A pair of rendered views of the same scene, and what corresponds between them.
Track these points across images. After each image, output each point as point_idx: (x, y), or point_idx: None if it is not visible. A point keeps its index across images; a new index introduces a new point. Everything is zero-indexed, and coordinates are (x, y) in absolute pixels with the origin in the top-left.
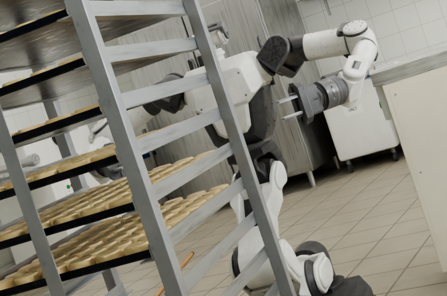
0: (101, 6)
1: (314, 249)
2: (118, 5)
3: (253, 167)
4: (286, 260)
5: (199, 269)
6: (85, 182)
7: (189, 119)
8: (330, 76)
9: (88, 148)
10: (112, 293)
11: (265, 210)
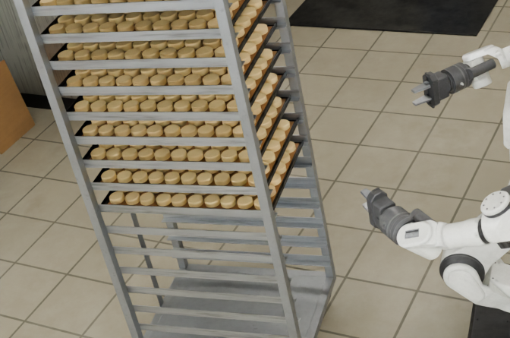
0: (90, 90)
1: None
2: (113, 89)
3: (267, 213)
4: (447, 279)
5: (146, 230)
6: (300, 110)
7: (187, 162)
8: (399, 217)
9: (477, 50)
10: (296, 179)
11: (269, 241)
